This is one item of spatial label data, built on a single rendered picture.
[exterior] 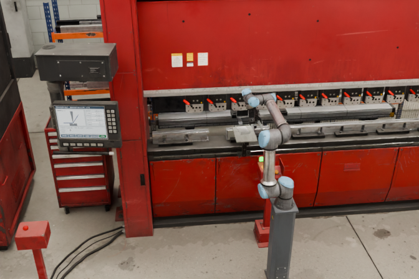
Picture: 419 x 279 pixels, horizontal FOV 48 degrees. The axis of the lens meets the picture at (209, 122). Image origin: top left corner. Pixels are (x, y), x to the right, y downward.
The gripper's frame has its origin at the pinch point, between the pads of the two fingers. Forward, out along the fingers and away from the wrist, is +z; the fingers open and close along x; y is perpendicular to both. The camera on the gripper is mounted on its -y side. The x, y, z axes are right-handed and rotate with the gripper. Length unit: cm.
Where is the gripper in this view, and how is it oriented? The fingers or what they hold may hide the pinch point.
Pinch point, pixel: (257, 129)
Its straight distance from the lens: 379.0
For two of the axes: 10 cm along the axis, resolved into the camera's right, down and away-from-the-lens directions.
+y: 2.5, -5.4, 8.0
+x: -9.1, 1.4, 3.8
